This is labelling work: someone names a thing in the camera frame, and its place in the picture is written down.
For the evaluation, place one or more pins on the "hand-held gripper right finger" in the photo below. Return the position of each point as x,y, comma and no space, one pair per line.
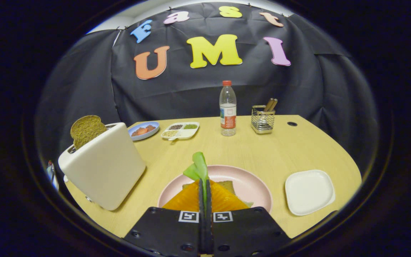
248,232

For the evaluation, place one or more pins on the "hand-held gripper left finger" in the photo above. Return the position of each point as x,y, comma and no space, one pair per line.
166,232

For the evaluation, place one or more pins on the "green lettuce leaf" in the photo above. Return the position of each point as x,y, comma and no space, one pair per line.
199,166

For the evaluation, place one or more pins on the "round-topped brown bread slice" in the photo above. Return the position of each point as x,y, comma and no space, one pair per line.
87,130

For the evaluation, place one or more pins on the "round pink plate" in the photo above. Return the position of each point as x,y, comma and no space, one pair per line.
252,185

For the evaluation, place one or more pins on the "square brown bread slice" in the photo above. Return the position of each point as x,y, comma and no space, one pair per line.
228,186

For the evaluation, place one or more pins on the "white square plate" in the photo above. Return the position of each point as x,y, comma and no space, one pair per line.
309,192

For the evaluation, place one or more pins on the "white toaster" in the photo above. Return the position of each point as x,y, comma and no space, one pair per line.
105,171

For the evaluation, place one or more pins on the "small blue plate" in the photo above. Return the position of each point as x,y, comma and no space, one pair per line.
153,132

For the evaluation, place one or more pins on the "white divided grain tray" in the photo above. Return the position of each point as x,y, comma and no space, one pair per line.
187,132

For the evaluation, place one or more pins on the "red tomato slices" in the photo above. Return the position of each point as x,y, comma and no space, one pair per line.
142,130

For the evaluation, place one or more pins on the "metal mesh utensil holder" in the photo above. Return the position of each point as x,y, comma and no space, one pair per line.
262,123

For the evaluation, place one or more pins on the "clear plastic water bottle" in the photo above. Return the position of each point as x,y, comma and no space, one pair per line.
228,107

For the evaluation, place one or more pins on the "wooden utensils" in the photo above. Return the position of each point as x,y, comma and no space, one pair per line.
270,104

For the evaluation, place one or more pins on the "black backdrop cloth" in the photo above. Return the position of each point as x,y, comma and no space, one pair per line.
191,89

